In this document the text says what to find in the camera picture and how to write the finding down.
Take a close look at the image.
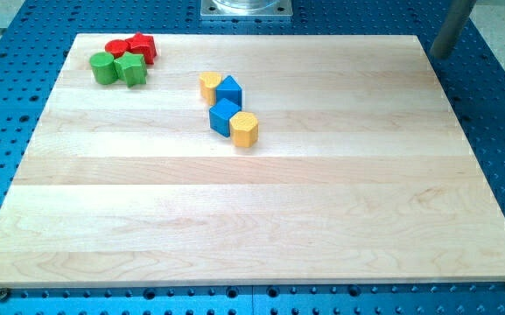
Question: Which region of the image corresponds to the green cylinder block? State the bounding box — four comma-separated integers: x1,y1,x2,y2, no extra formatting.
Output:
89,52,118,85

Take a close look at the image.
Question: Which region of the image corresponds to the left board clamp screw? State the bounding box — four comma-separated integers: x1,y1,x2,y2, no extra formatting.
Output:
0,288,11,302

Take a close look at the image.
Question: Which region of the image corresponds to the blue perforated metal table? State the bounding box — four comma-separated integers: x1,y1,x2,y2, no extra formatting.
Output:
0,0,505,314

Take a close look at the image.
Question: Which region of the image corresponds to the green star block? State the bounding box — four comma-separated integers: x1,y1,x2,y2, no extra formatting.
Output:
114,52,147,88

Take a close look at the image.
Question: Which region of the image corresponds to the blue triangle block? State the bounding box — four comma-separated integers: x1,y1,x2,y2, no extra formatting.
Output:
215,75,242,108

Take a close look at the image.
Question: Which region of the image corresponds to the red star block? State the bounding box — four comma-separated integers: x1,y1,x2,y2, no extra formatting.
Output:
126,32,158,65

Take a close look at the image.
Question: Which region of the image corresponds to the red cylinder block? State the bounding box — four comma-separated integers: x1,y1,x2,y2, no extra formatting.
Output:
104,39,130,59

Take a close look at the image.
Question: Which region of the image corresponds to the blue cube block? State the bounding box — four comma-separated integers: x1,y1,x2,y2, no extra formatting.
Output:
209,98,242,137

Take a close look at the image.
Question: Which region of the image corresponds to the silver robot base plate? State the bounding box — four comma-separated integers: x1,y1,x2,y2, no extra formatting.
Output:
200,0,293,19

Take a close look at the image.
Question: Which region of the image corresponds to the yellow heart block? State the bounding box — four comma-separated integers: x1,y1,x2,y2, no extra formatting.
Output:
199,72,222,106

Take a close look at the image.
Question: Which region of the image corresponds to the yellow hexagon block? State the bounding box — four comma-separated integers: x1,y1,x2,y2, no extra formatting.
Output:
229,111,259,148

